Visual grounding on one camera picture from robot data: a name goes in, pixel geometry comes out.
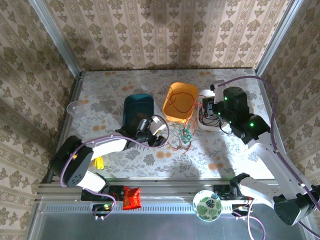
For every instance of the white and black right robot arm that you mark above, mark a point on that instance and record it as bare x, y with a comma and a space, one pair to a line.
270, 160

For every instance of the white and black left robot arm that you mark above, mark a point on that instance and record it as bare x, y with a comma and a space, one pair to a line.
110, 146

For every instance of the teal plastic bin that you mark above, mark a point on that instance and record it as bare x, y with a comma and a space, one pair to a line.
137, 105

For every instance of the white plastic bin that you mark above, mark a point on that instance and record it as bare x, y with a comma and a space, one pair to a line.
206, 93

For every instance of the orange plastic bin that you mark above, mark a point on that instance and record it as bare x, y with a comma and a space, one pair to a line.
180, 102

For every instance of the yellow rubber toy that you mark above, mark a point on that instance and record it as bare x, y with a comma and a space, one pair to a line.
99, 163

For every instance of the floral table mat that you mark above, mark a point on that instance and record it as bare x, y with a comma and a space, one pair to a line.
140, 80

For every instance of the red foil snack packet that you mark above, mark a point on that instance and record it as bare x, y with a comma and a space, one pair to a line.
131, 198

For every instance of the clear plastic cup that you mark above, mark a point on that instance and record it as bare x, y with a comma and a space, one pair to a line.
75, 110

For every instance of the leaf print bowl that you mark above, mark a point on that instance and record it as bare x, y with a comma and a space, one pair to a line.
207, 206

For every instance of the grey sheet metal tray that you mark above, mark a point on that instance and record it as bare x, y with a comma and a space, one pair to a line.
162, 227

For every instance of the small black controller board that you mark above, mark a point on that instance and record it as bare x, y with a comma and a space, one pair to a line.
100, 207
240, 208

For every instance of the aluminium extrusion table frame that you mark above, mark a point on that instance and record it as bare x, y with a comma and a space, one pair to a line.
175, 183

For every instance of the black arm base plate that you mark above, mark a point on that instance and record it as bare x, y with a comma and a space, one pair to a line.
86, 193
220, 193

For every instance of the aluminium frame post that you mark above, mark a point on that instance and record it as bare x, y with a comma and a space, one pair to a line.
278, 37
58, 40

